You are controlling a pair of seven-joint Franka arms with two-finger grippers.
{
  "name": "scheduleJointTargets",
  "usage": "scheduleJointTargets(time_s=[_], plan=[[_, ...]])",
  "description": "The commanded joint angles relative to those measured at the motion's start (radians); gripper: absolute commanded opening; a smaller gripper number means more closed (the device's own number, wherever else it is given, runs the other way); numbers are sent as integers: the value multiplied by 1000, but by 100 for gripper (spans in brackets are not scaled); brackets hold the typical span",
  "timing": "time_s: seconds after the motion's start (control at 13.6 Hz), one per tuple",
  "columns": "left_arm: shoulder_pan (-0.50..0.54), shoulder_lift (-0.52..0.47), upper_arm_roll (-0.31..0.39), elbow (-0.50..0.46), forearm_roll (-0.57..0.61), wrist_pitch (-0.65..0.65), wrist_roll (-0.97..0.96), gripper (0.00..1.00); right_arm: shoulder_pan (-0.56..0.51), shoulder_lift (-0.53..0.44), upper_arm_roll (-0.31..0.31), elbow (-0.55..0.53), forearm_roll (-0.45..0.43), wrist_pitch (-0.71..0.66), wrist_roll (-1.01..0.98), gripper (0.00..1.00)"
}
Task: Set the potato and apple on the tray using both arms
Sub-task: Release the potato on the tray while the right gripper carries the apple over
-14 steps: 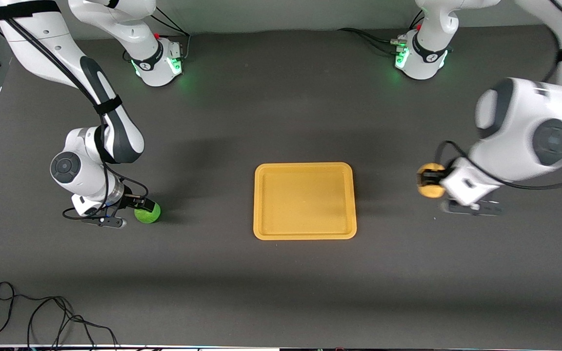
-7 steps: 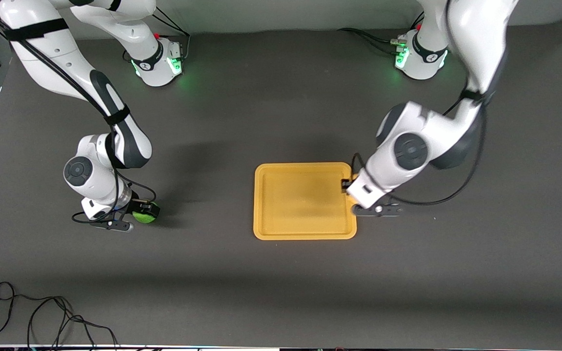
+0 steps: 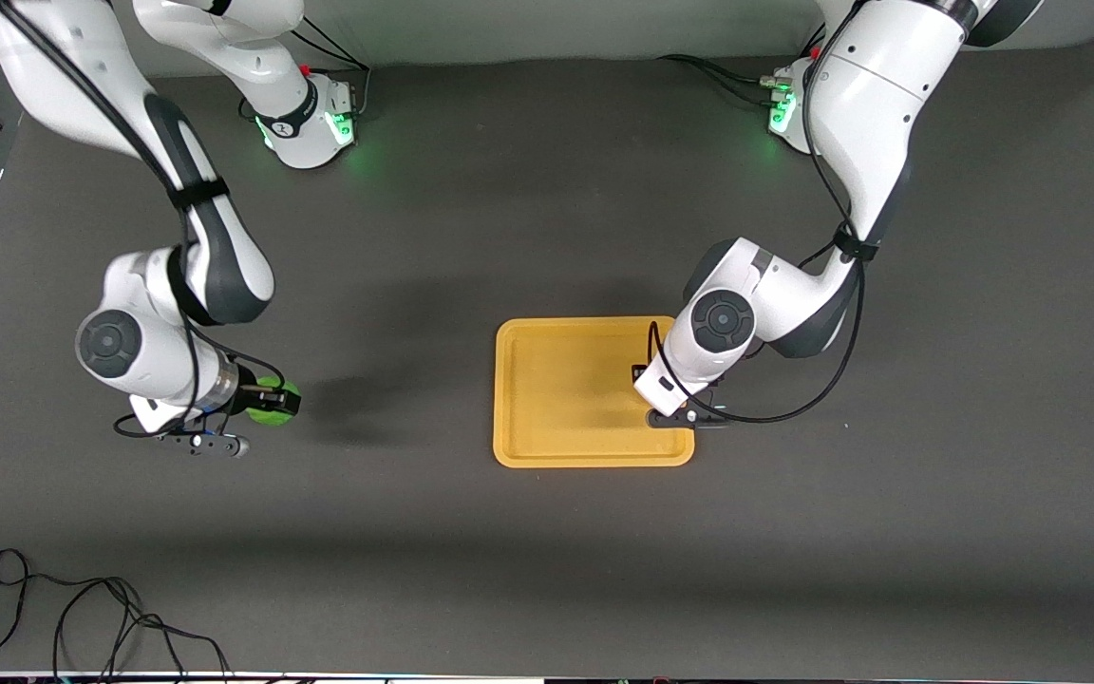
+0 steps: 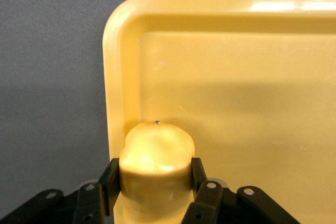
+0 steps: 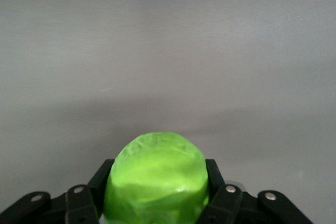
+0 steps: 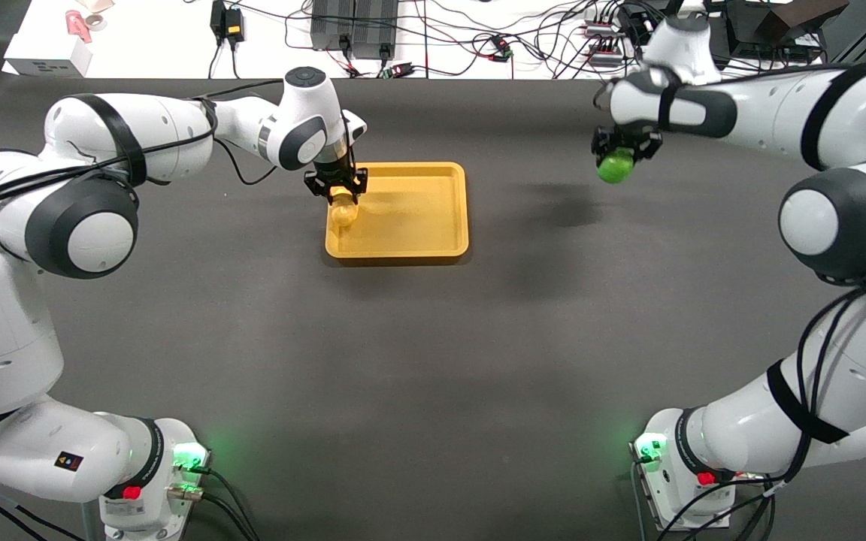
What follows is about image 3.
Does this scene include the black cables at right arm base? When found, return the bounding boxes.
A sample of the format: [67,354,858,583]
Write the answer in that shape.
[289,14,373,120]

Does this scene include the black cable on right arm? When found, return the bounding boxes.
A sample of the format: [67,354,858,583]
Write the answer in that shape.
[0,0,288,440]

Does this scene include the black cables at arm base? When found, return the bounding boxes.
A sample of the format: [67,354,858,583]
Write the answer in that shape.
[289,14,373,120]
[657,23,828,107]

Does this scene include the black cables at left arm base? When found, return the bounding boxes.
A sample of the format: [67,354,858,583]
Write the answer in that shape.
[657,23,828,107]

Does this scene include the green apple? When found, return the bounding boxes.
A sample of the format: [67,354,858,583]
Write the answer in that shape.
[247,377,302,427]

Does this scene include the yellow plastic tray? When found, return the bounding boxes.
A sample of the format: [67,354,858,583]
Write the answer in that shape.
[493,316,697,469]

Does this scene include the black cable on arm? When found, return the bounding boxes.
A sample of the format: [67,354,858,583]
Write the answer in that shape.
[0,0,288,440]
[647,0,899,426]

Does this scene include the loose black cable on table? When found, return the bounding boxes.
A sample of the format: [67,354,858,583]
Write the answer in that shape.
[0,548,233,681]

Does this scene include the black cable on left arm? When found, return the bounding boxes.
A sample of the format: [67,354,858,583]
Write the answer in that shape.
[647,0,899,426]

